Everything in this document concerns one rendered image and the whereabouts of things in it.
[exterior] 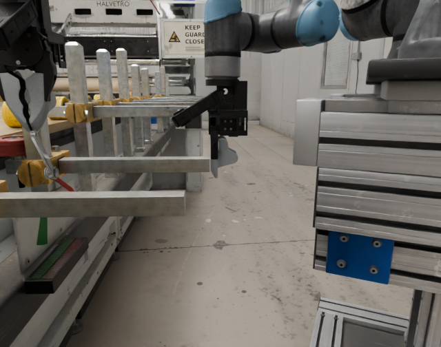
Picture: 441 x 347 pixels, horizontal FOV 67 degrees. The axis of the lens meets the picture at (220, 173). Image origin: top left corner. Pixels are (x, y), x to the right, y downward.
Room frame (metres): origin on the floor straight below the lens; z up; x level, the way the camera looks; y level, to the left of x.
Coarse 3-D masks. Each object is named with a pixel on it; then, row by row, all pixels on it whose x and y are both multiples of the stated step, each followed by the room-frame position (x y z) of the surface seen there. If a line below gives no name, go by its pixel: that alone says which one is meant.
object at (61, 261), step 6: (78, 240) 0.64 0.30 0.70; (72, 246) 0.61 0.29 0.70; (78, 246) 0.61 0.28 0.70; (66, 252) 0.59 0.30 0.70; (72, 252) 0.59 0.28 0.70; (60, 258) 0.56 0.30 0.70; (66, 258) 0.56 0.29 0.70; (54, 264) 0.54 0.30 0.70; (60, 264) 0.54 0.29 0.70; (54, 270) 0.52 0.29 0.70; (48, 276) 0.50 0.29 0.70
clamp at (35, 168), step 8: (56, 152) 0.73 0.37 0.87; (64, 152) 0.74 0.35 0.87; (24, 160) 0.65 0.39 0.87; (32, 160) 0.65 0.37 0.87; (40, 160) 0.65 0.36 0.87; (56, 160) 0.69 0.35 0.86; (24, 168) 0.63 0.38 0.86; (32, 168) 0.63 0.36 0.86; (40, 168) 0.63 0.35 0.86; (24, 176) 0.63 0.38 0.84; (32, 176) 0.63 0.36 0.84; (40, 176) 0.63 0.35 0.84; (24, 184) 0.63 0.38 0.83; (32, 184) 0.63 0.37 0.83; (40, 184) 0.63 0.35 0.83; (48, 184) 0.65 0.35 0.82
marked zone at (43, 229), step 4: (40, 220) 0.60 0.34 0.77; (44, 220) 0.61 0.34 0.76; (40, 224) 0.59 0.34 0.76; (44, 224) 0.61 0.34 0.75; (40, 228) 0.59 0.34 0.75; (44, 228) 0.61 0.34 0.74; (40, 232) 0.59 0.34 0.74; (44, 232) 0.61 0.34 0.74; (40, 236) 0.59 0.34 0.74; (44, 236) 0.60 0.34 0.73; (40, 240) 0.59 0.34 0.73; (44, 240) 0.60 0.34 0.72; (40, 244) 0.58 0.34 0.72
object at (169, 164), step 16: (16, 160) 0.70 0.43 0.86; (64, 160) 0.70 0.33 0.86; (80, 160) 0.70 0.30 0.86; (96, 160) 0.70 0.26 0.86; (112, 160) 0.70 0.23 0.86; (128, 160) 0.71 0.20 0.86; (144, 160) 0.71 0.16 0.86; (160, 160) 0.71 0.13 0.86; (176, 160) 0.71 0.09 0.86; (192, 160) 0.71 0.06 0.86; (208, 160) 0.71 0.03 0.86
